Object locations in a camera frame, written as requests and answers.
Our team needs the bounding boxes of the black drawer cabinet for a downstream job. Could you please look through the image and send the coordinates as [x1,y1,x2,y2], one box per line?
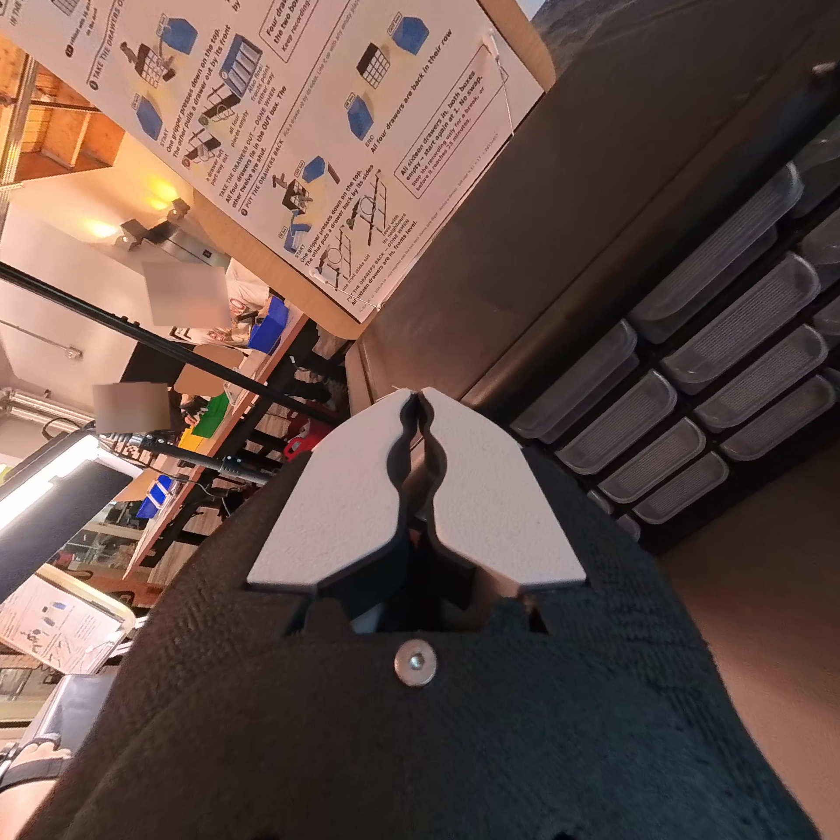
[357,0,840,559]

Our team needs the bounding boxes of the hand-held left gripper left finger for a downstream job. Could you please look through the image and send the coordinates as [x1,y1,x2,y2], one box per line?
[246,387,419,595]

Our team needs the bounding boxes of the rows of clear cabinet drawers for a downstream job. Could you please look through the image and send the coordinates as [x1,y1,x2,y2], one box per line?
[508,131,840,546]

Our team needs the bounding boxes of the silver metal case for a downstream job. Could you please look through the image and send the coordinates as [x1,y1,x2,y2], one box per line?
[39,675,126,746]

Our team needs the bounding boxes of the green plastic bin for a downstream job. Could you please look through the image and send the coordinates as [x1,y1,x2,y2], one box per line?
[197,394,231,437]

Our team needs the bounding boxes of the blue plastic bin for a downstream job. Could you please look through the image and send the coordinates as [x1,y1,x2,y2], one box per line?
[141,476,175,519]
[249,298,290,352]

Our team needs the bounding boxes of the instruction poster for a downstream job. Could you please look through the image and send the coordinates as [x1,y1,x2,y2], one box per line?
[0,0,546,326]
[0,564,135,677]

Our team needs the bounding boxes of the background wooden desk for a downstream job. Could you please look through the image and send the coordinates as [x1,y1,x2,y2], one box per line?
[125,311,309,581]

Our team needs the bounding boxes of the light wooden poster board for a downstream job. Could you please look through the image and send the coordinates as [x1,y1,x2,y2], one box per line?
[190,0,555,342]
[177,344,244,391]

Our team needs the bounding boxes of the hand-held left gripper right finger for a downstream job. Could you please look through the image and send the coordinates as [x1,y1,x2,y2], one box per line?
[420,387,588,601]

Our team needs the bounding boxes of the metal wall light fixture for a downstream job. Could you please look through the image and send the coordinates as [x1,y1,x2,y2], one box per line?
[118,200,227,266]

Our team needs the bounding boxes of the black stand pole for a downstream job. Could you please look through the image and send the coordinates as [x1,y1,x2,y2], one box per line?
[0,261,336,427]

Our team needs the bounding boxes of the led light panel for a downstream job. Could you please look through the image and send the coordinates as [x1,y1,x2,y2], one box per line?
[0,427,135,601]

